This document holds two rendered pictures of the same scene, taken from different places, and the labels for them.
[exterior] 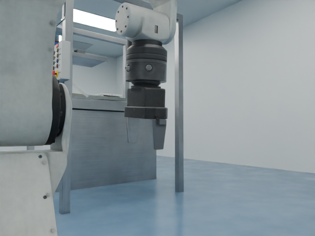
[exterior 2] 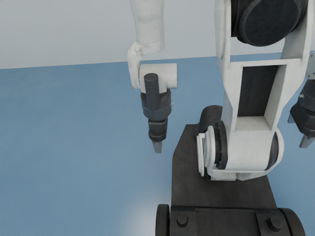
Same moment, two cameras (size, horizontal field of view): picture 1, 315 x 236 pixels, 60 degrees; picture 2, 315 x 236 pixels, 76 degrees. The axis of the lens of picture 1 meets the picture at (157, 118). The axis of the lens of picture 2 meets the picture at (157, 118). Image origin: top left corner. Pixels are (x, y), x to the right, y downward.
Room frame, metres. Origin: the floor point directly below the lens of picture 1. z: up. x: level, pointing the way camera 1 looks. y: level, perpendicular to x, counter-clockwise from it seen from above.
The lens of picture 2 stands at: (0.88, 0.35, 1.12)
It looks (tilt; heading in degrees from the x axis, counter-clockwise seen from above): 48 degrees down; 228
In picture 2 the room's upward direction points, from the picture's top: 9 degrees counter-clockwise
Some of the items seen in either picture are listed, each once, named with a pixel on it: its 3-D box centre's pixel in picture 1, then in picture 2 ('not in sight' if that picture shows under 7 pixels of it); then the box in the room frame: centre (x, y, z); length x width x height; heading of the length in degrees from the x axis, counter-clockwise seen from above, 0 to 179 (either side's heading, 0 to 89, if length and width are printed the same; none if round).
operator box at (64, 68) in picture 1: (61, 62); not in sight; (1.87, 0.67, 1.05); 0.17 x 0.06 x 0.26; 38
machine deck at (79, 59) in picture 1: (71, 58); not in sight; (2.80, 0.89, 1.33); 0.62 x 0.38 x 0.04; 128
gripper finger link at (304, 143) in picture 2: not in sight; (307, 142); (0.36, 0.42, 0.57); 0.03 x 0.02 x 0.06; 125
